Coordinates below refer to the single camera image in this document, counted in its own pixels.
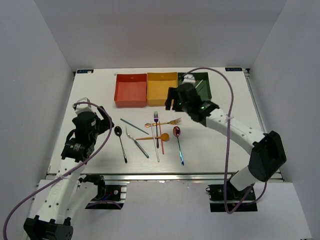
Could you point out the yellow plastic spoon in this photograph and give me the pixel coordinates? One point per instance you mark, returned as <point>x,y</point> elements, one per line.
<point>165,137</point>

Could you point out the blue label sticker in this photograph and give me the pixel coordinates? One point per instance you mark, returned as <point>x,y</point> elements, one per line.
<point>84,71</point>
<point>233,69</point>

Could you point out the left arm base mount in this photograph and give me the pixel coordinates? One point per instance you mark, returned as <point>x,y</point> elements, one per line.
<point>109,196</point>

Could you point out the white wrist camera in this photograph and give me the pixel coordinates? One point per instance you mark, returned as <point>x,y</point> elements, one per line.
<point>83,105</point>
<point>189,79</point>

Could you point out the aluminium table edge rail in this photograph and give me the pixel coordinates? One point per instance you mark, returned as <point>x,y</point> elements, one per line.
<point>163,176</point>

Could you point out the teal chopstick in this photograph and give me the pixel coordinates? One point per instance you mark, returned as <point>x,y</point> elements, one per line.
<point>132,125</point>

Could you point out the yellow container box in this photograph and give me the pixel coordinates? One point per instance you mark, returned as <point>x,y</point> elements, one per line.
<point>158,84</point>

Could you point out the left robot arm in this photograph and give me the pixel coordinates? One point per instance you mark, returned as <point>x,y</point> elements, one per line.
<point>68,192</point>

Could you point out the gold fork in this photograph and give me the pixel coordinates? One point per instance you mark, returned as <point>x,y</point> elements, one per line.
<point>172,122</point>

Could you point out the blue label sticker right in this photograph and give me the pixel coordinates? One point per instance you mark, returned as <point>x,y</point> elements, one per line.
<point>233,69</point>

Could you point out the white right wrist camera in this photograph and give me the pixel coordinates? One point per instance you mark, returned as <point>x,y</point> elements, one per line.
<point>189,79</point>

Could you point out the blue label sticker left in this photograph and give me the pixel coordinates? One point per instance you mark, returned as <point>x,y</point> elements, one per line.
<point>84,71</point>

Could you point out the black spoon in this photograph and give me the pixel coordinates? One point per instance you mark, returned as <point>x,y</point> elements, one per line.
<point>118,133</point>

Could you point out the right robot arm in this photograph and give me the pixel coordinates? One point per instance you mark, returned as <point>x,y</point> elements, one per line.
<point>266,150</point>

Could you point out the orange chopstick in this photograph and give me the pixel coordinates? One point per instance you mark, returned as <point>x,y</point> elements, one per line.
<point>161,139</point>

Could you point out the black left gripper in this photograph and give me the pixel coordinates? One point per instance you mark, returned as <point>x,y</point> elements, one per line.
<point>105,124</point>

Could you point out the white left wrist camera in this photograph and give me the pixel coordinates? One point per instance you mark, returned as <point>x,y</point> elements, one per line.
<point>83,105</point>

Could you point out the iridescent rainbow spoon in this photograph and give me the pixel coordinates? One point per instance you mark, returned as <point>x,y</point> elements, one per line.
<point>177,133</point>

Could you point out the purple fork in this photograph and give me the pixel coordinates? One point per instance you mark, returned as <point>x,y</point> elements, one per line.
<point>156,119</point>

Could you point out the silver fork teal handle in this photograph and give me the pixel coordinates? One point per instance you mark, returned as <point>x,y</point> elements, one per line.
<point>137,144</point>

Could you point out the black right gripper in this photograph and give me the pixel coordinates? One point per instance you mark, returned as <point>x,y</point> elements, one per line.
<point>172,94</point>

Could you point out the red container box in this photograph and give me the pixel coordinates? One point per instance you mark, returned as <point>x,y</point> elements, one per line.
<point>131,90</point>

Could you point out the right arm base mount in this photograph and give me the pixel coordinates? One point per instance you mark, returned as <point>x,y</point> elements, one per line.
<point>216,199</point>

